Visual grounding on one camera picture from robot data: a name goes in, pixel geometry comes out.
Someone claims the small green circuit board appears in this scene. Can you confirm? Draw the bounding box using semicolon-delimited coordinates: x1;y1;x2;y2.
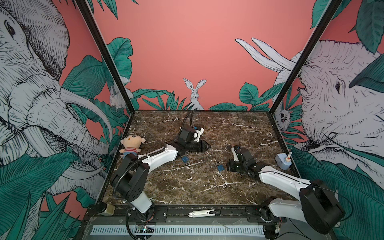
135;225;155;235

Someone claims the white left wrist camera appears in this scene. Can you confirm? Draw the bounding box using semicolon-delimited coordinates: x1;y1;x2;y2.
193;126;204;142

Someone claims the white utility knife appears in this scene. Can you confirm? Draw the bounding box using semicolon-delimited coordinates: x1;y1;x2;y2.
188;209;221;218

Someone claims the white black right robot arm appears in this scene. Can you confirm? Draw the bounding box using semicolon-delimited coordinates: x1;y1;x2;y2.
227;145;346;235

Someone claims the white slotted cable duct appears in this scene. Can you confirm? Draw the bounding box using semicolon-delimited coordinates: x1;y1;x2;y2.
90;225;264;237

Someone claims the blue padlock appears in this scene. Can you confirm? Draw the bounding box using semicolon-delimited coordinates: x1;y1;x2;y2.
216;163;226;172
182;156;190;163

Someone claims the black left frame post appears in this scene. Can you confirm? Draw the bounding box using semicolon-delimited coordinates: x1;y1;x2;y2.
75;0;135;115

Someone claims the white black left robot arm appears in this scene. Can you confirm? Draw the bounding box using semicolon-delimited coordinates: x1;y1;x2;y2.
111;126;211;215

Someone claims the black front mounting rail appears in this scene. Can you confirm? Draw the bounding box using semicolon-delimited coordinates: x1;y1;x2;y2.
84;205;287;225

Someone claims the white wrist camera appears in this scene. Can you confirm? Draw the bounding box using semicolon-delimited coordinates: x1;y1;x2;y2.
193;126;204;142
231;146;239;162

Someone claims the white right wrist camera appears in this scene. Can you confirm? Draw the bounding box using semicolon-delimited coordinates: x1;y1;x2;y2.
231;146;239;162

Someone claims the plush doll striped shirt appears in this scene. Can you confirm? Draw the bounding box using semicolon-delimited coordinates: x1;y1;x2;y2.
119;135;146;158

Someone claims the black frame post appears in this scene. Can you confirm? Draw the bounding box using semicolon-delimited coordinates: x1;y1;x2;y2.
268;0;342;116
75;0;135;115

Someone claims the black right frame post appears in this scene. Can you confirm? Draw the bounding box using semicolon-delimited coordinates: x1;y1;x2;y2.
268;0;342;116

